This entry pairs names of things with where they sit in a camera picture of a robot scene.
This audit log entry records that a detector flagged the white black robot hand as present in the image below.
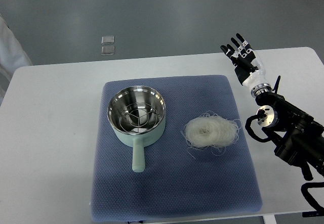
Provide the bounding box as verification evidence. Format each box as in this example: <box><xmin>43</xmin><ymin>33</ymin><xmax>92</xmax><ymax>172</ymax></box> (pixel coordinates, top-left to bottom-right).
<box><xmin>221</xmin><ymin>33</ymin><xmax>271</xmax><ymax>98</ymax></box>

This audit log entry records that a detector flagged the white vermicelli bundle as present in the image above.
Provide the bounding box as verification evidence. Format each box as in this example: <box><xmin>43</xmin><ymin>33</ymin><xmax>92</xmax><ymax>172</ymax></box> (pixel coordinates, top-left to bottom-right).
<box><xmin>181</xmin><ymin>111</ymin><xmax>242</xmax><ymax>159</ymax></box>

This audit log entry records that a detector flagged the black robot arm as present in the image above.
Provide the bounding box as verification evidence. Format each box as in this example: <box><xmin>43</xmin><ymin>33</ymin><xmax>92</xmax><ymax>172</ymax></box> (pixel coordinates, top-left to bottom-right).
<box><xmin>245</xmin><ymin>83</ymin><xmax>323</xmax><ymax>181</ymax></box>

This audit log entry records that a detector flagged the mint green steel pot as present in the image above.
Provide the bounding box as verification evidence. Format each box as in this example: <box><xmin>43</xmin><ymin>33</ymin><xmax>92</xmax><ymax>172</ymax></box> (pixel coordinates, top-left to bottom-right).
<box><xmin>107</xmin><ymin>85</ymin><xmax>166</xmax><ymax>173</ymax></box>

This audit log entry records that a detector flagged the upper metal floor plate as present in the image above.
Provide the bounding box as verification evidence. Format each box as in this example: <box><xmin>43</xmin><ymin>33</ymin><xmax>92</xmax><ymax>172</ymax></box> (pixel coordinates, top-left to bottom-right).
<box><xmin>101</xmin><ymin>35</ymin><xmax>114</xmax><ymax>44</ymax></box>

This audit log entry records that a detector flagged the white cloth at left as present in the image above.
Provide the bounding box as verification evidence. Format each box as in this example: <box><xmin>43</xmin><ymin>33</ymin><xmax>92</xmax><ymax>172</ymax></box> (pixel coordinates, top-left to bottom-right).
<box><xmin>1</xmin><ymin>15</ymin><xmax>32</xmax><ymax>82</ymax></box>

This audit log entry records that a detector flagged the wire steamer rack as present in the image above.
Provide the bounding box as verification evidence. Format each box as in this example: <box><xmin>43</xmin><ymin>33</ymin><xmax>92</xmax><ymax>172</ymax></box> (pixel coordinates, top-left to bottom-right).
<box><xmin>119</xmin><ymin>108</ymin><xmax>158</xmax><ymax>133</ymax></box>

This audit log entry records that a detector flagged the black cable at right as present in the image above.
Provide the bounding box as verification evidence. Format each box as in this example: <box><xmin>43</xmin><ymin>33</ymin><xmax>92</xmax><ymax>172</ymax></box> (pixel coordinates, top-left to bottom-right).
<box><xmin>300</xmin><ymin>182</ymin><xmax>324</xmax><ymax>218</ymax></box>

